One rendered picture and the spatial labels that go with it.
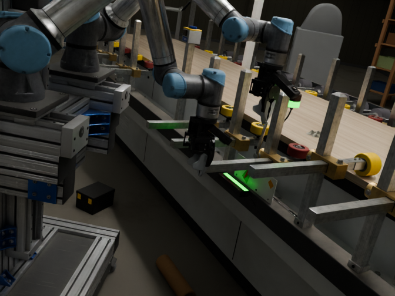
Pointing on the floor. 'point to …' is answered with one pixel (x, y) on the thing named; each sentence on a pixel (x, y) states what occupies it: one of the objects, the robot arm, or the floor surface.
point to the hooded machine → (317, 43)
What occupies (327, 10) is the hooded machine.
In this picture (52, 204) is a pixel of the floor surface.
